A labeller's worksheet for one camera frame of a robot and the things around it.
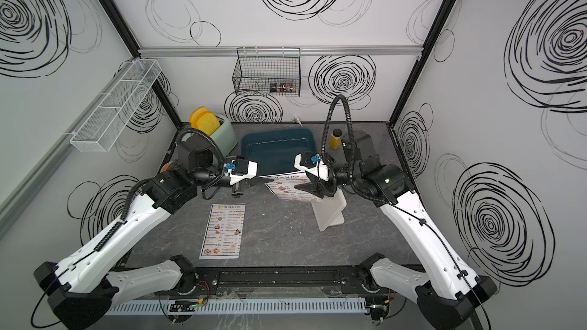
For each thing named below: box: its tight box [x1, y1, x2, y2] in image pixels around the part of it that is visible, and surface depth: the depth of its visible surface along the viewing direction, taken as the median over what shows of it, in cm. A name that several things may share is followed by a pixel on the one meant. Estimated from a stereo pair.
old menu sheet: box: [260, 171, 325, 204], surface depth 63 cm
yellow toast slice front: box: [196, 111, 221, 136], surface depth 95 cm
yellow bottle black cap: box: [330, 128, 343, 150], surface depth 107 cm
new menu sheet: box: [198, 203, 247, 260], surface depth 86 cm
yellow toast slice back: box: [189, 106, 209, 130], surface depth 95 cm
